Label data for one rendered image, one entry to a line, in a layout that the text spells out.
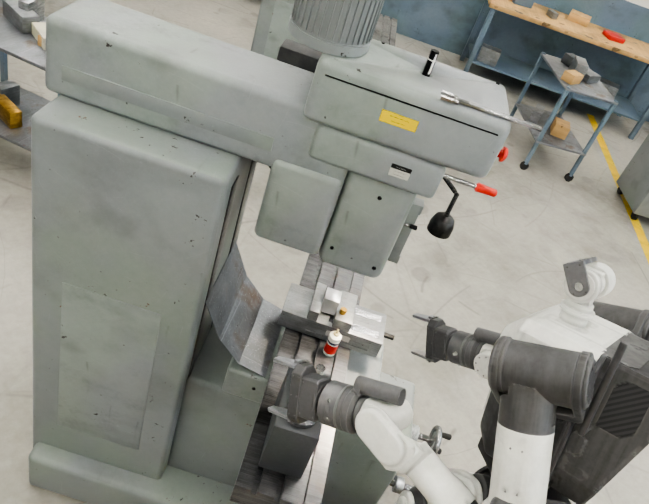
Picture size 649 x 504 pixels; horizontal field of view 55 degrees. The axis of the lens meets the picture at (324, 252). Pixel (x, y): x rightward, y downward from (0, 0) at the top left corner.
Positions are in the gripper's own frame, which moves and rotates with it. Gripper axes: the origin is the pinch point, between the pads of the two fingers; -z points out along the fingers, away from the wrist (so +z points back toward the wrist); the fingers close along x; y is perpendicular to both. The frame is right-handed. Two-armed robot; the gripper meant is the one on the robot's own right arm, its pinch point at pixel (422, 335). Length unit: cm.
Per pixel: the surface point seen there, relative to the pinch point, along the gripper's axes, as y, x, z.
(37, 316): 67, -2, -95
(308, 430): 35.7, -18.1, -8.1
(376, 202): 11.1, 37.2, -8.6
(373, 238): 8.1, 26.8, -11.8
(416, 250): -208, -34, -155
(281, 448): 39.4, -24.2, -14.3
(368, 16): 24, 81, -2
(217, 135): 40, 54, -37
